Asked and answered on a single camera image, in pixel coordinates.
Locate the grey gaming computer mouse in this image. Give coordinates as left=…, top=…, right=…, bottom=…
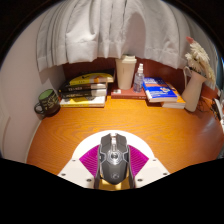
left=97, top=132, right=131, bottom=186

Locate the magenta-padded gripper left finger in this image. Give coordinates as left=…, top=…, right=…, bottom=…
left=57, top=144, right=103, bottom=190

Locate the white ceramic jug vase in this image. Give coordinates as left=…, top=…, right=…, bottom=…
left=181, top=65, right=208, bottom=113

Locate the black-spine book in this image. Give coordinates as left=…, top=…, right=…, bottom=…
left=58, top=82, right=108, bottom=94
left=59, top=89, right=108, bottom=100

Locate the blue-cover book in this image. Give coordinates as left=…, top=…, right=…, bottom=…
left=142, top=77, right=179, bottom=104

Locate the dark green mug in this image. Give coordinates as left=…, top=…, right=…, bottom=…
left=33, top=88, right=61, bottom=118

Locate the orange-cover book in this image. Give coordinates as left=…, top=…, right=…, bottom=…
left=161, top=83, right=187, bottom=110

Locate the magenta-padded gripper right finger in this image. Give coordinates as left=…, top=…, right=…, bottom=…
left=128, top=144, right=171, bottom=189

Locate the black cable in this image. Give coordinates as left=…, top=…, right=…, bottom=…
left=199, top=95, right=222, bottom=118

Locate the white yellow-spine book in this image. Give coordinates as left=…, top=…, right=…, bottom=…
left=59, top=95, right=107, bottom=108

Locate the red-brown flat book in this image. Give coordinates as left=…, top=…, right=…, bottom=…
left=110, top=82, right=148, bottom=100

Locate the cream lidded tumbler cup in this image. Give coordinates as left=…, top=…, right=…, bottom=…
left=115, top=54, right=138, bottom=91

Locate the clear spray bottle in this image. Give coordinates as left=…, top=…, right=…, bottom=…
left=132, top=63, right=145, bottom=94

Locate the white oval printed mouse pad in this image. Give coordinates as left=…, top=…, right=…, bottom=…
left=71, top=129, right=156, bottom=192

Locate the silver laptop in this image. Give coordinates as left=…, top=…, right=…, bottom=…
left=213, top=98, right=224, bottom=132

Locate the white pleated curtain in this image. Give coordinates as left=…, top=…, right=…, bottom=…
left=35, top=0, right=208, bottom=73

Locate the yellow-cover book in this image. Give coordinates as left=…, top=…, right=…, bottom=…
left=69, top=68, right=116, bottom=86

